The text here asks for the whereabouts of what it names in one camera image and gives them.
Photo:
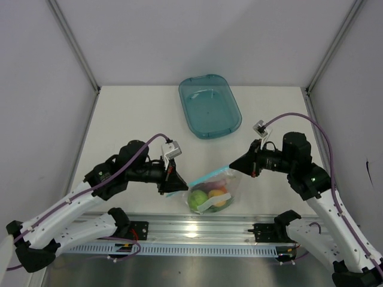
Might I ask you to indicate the yellow toy lemon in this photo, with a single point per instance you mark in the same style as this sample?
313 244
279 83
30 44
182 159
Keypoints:
218 198

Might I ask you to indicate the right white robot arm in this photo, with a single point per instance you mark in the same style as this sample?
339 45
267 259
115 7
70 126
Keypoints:
344 249

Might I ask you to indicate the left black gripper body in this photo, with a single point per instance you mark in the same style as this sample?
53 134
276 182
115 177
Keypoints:
154 173

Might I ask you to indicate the light green toy cabbage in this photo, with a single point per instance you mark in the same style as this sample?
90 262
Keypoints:
196 198

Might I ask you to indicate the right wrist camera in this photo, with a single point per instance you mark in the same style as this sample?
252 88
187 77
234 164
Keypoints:
263 131

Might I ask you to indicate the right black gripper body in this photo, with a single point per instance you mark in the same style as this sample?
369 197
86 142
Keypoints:
270 159

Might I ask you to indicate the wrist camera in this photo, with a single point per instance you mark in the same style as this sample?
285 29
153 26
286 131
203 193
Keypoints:
170 150
263 131

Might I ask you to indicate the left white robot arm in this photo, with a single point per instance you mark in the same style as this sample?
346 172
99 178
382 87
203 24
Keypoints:
40 240

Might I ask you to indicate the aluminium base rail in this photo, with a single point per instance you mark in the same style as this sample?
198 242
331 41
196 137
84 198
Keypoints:
208 229

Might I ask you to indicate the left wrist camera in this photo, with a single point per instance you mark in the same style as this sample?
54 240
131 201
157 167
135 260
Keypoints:
170 150

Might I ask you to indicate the purple toy eggplant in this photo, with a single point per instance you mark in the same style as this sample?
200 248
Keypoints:
213 185

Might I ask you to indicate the teal plastic tray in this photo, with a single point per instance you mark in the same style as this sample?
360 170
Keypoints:
209 106

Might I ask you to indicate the clear zip top bag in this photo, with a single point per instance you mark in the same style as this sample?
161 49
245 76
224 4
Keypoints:
234 177

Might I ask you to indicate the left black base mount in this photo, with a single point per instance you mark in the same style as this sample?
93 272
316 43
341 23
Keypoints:
138 231

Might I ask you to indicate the white slotted cable duct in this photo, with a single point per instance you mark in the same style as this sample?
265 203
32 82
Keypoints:
105 248

